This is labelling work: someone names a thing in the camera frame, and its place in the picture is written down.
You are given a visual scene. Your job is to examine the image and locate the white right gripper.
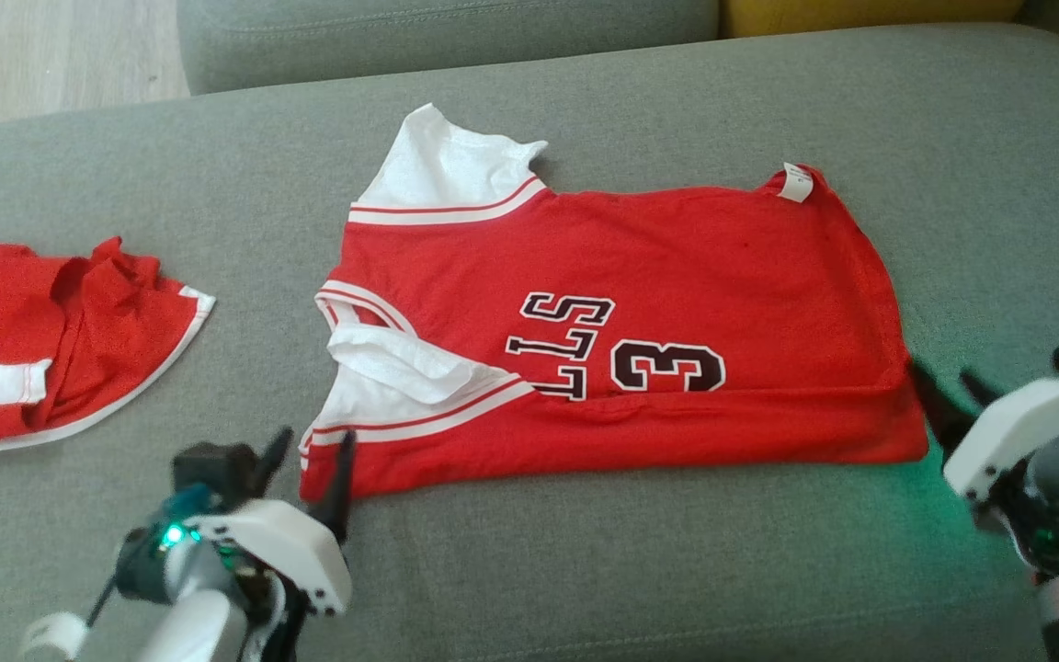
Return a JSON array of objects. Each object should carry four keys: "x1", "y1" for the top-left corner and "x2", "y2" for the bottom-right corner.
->
[{"x1": 906, "y1": 359, "x2": 1059, "y2": 503}]

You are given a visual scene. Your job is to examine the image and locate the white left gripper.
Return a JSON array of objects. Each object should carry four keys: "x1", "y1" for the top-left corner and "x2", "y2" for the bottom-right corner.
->
[{"x1": 184, "y1": 425, "x2": 359, "y2": 617}]

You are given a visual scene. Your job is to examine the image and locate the red basketball jersey shirt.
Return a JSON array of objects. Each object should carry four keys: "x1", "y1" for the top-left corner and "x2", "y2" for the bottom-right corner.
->
[{"x1": 298, "y1": 102, "x2": 931, "y2": 505}]

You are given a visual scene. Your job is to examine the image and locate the red shorts with white stripe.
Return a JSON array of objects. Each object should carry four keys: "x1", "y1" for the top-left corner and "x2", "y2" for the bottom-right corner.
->
[{"x1": 0, "y1": 236, "x2": 217, "y2": 462}]

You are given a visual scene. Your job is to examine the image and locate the grey sofa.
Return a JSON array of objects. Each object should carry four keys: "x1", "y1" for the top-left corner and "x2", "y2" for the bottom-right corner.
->
[{"x1": 0, "y1": 23, "x2": 1059, "y2": 662}]

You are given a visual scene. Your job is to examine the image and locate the yellow cushion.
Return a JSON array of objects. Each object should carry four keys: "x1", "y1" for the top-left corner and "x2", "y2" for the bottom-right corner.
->
[{"x1": 720, "y1": 0, "x2": 1028, "y2": 39}]

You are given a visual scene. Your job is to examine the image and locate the grey sofa back cushion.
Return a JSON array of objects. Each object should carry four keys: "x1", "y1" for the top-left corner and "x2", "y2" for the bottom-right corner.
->
[{"x1": 176, "y1": 0, "x2": 724, "y2": 97}]

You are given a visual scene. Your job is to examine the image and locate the black cable with teal plug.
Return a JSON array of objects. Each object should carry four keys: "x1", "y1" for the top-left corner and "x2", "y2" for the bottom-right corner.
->
[{"x1": 86, "y1": 482, "x2": 219, "y2": 633}]

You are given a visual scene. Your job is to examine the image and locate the white cable label tag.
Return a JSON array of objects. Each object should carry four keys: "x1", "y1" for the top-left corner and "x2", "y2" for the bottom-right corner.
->
[{"x1": 18, "y1": 611, "x2": 90, "y2": 662}]

